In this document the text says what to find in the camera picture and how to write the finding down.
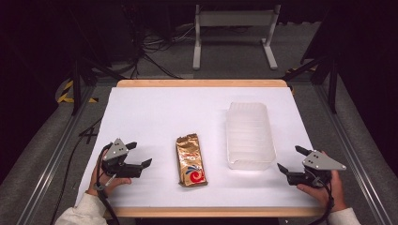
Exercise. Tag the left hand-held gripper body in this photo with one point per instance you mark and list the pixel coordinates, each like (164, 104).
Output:
(116, 151)

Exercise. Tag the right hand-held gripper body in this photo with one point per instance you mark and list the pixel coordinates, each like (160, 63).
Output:
(319, 162)

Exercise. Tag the gold snack packet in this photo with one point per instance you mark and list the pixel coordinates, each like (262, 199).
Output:
(189, 156)

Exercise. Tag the translucent plastic container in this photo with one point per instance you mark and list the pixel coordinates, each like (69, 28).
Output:
(250, 137)

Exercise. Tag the person's left hand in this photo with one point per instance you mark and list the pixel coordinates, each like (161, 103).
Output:
(108, 183)

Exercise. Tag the person's right hand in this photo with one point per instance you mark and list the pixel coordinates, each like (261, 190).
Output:
(336, 193)

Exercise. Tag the white paper sheet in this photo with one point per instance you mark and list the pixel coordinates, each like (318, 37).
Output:
(156, 115)

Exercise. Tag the black tripod stand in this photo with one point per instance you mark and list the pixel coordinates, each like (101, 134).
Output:
(333, 90)
(76, 93)

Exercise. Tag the yellow and black floor tape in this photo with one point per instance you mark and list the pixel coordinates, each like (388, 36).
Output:
(64, 99)

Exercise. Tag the white metal stand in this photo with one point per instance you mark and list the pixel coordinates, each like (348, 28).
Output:
(234, 18)

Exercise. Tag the aluminium frame rail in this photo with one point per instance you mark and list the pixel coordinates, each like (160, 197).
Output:
(350, 146)
(56, 156)

